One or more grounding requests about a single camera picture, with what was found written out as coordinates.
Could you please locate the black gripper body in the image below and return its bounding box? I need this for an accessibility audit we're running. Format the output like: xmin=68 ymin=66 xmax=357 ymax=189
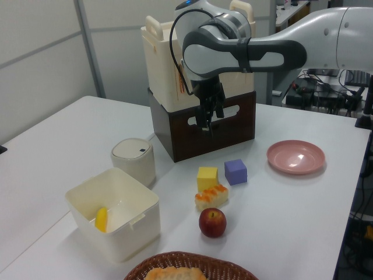
xmin=191 ymin=76 xmax=226 ymax=108

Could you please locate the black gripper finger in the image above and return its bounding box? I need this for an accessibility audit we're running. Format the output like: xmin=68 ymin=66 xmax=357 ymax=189
xmin=214 ymin=98 xmax=226 ymax=119
xmin=195 ymin=104 xmax=211 ymax=132

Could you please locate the red apple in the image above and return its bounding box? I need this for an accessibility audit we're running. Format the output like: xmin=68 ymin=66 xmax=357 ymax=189
xmin=198 ymin=207 xmax=227 ymax=239

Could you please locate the white open plastic container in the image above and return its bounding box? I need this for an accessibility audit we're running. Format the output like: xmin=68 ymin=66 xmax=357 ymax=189
xmin=64 ymin=167 xmax=161 ymax=263

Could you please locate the dark brown drawer box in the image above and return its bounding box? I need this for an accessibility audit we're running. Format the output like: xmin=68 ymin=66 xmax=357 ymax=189
xmin=147 ymin=87 xmax=257 ymax=163

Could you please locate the yellow foam cube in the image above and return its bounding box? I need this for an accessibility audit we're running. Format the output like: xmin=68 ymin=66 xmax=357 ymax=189
xmin=196 ymin=166 xmax=219 ymax=193

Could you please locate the purple foam cube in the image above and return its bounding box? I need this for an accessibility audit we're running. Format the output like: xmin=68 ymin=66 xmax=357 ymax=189
xmin=224 ymin=159 xmax=248 ymax=186

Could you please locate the black electronics box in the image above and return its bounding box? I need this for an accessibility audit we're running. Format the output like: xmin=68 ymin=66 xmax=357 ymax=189
xmin=285 ymin=77 xmax=317 ymax=107

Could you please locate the orange glazed bread roll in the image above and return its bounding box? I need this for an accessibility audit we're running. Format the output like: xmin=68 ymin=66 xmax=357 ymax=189
xmin=194 ymin=184 xmax=230 ymax=211

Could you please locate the small cream lidded bin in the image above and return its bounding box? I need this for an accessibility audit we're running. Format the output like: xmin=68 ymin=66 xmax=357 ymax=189
xmin=110 ymin=138 xmax=156 ymax=189

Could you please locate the pink plate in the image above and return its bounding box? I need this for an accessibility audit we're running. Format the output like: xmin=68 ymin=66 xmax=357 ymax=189
xmin=266 ymin=139 xmax=326 ymax=176

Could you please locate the white background desk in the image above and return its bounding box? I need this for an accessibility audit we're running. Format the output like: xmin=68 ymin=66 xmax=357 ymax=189
xmin=275 ymin=0 xmax=312 ymax=29

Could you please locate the yellow banana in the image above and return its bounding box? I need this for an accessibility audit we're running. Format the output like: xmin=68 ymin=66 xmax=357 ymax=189
xmin=94 ymin=206 xmax=109 ymax=233

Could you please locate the brown wicker basket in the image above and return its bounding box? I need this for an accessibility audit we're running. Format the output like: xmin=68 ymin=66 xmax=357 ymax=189
xmin=124 ymin=251 xmax=259 ymax=280

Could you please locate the long golden bread loaf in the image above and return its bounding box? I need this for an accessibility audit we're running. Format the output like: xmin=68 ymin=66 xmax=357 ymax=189
xmin=145 ymin=267 xmax=207 ymax=280

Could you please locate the cream storage box with handles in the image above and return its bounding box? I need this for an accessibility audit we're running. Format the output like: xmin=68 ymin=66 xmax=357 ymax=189
xmin=140 ymin=0 xmax=257 ymax=112

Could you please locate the black cable strap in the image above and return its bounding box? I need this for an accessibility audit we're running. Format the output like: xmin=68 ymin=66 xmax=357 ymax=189
xmin=236 ymin=37 xmax=254 ymax=74

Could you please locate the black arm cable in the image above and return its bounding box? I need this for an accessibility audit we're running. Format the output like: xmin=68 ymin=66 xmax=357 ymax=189
xmin=170 ymin=8 xmax=209 ymax=96

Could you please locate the black cable bundle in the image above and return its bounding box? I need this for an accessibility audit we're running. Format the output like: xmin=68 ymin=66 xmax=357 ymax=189
xmin=313 ymin=74 xmax=365 ymax=116

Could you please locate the black camera stand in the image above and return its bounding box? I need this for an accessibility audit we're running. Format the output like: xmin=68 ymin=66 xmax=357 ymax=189
xmin=354 ymin=84 xmax=373 ymax=129

